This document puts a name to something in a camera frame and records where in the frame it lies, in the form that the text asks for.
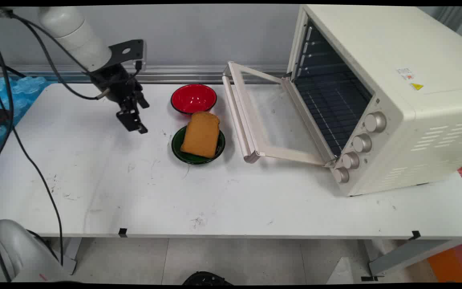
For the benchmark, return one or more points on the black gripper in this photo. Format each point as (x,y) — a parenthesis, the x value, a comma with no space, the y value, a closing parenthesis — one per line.
(114,82)

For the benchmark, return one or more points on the brown toast bread slice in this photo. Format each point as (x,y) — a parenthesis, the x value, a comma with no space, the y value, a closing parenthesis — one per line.
(201,136)

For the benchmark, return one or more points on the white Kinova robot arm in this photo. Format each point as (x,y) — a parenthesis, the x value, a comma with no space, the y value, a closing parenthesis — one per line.
(74,36)

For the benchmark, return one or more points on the dark green plate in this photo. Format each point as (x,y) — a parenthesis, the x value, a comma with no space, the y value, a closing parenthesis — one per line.
(176,145)

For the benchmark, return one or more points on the red bowl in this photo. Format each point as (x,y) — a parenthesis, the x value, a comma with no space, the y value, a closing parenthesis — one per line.
(193,98)

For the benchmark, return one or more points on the black tape piece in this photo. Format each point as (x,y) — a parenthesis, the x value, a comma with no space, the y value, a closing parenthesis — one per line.
(415,235)
(123,232)

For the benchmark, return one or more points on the glass oven door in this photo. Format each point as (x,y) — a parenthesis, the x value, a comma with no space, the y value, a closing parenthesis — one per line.
(295,154)

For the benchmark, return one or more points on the black round floor object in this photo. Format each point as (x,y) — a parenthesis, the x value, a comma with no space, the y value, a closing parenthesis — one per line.
(207,279)

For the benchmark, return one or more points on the large silver oven knob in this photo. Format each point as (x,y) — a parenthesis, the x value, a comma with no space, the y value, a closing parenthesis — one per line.
(375,122)

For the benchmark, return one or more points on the white label sticker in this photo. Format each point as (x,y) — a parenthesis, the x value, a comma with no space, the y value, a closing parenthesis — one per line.
(405,73)

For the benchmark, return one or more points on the cream toaster oven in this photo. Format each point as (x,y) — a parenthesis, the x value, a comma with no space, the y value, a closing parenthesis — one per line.
(415,132)

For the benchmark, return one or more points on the yellow warning sticker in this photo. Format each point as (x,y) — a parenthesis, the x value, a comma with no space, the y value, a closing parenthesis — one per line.
(416,86)

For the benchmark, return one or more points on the grey table leg with foot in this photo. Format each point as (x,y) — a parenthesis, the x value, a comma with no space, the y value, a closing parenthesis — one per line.
(407,257)

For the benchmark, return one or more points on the grey ribbed curtain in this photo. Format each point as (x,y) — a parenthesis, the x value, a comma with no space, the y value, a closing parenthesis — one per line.
(451,16)

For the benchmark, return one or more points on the orange box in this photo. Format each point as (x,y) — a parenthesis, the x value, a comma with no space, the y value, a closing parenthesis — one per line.
(451,265)

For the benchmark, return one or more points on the aluminium wall rail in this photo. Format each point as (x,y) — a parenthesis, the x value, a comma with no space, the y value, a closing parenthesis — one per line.
(195,72)

